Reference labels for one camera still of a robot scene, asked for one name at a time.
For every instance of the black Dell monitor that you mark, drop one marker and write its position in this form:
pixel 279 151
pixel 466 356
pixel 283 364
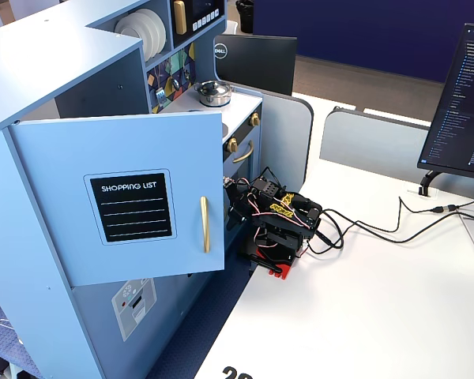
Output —
pixel 260 63

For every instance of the blue shopping list cabinet door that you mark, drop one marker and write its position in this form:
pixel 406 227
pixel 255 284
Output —
pixel 63 237

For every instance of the steel spoon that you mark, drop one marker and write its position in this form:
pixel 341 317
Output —
pixel 186 74

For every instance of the gray desk divider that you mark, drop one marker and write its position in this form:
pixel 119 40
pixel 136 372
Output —
pixel 288 134
pixel 371 146

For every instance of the steel pot with lid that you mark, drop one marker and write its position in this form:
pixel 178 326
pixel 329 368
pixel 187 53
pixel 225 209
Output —
pixel 212 94

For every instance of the gold stove knob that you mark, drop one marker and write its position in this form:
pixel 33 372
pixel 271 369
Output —
pixel 255 119
pixel 232 145

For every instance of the lit computer monitor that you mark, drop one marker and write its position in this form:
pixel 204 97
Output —
pixel 458 98

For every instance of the white toy plate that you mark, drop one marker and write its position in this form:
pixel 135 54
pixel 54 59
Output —
pixel 155 29
pixel 162 27
pixel 131 29

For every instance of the black toy microwave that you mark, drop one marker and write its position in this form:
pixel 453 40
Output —
pixel 205 10

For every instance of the black trash bin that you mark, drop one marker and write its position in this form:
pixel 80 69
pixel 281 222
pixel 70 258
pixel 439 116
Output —
pixel 245 16

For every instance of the steel slotted spatula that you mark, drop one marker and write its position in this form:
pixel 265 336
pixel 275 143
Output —
pixel 160 96

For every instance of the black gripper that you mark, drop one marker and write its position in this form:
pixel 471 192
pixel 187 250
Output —
pixel 235 201

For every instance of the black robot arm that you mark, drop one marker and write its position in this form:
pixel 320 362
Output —
pixel 292 221

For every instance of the steel ladle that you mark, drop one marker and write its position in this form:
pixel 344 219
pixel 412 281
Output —
pixel 176 83

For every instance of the dark blue partition panel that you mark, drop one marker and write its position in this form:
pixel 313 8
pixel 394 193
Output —
pixel 379 31

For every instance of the red robot base clamp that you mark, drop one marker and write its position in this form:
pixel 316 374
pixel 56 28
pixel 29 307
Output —
pixel 281 272

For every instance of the blue toy kitchen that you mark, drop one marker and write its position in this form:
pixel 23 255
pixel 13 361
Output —
pixel 43 79

